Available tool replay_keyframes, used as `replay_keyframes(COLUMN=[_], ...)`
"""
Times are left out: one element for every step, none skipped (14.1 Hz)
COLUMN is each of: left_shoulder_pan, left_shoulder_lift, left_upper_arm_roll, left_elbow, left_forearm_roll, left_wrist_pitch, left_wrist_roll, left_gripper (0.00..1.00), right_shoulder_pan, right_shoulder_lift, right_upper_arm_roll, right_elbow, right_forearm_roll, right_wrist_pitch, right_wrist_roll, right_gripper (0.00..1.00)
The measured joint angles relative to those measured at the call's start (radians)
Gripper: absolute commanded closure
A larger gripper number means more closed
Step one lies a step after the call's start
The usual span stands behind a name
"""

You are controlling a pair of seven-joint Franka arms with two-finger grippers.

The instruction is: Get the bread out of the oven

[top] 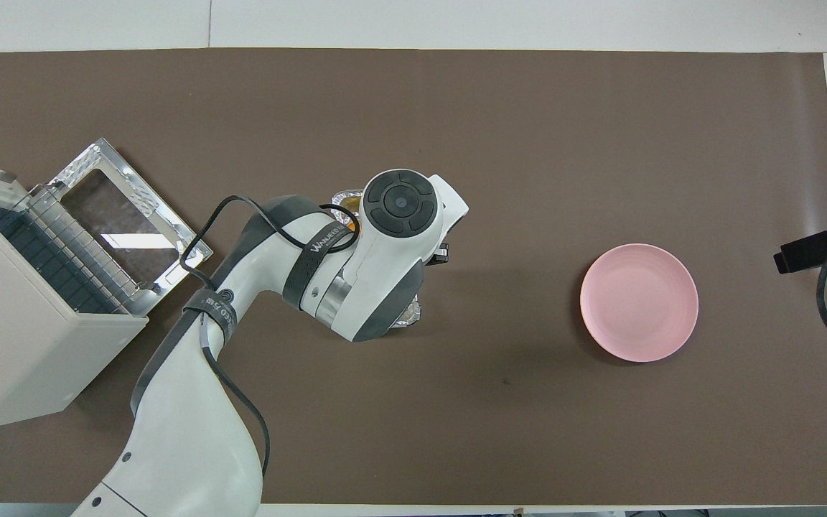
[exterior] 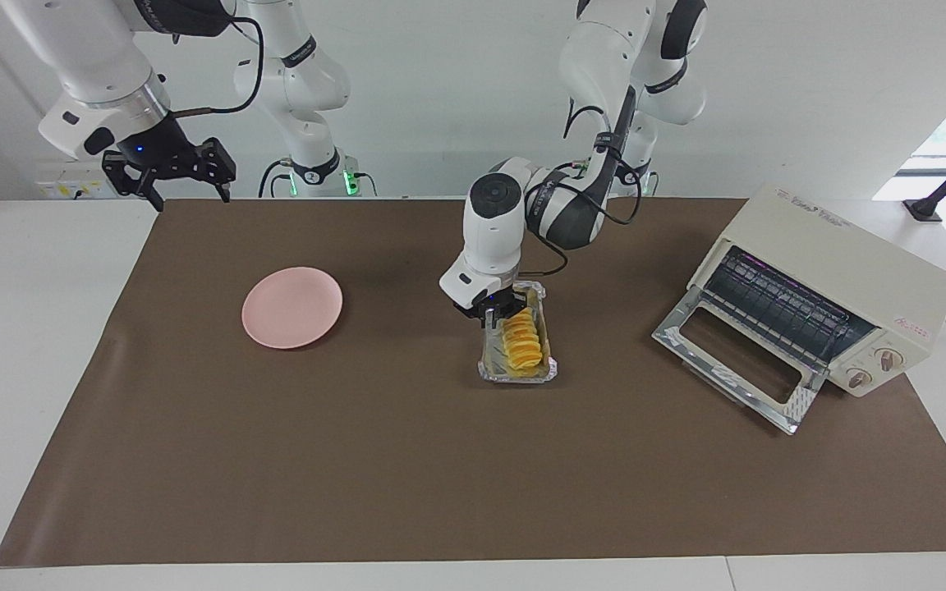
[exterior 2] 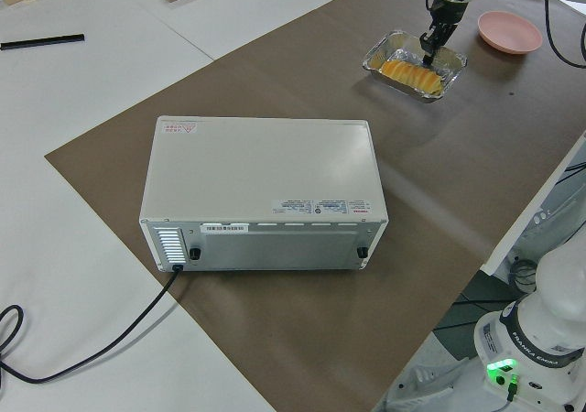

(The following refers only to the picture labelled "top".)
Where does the aluminium foil tray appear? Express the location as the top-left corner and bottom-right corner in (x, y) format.
(332, 188), (423, 329)

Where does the silver glass oven door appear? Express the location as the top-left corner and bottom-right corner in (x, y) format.
(47, 138), (213, 318)

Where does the cream toaster oven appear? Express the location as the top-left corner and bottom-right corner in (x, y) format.
(0, 157), (150, 433)

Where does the brown table mat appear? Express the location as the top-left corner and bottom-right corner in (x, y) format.
(0, 49), (827, 506)

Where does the pink round plate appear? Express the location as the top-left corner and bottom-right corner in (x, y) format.
(580, 243), (699, 363)

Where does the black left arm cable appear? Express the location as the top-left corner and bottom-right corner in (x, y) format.
(180, 195), (360, 476)

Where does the silver oven wire rack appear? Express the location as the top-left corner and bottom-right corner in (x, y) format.
(26, 183), (134, 317)

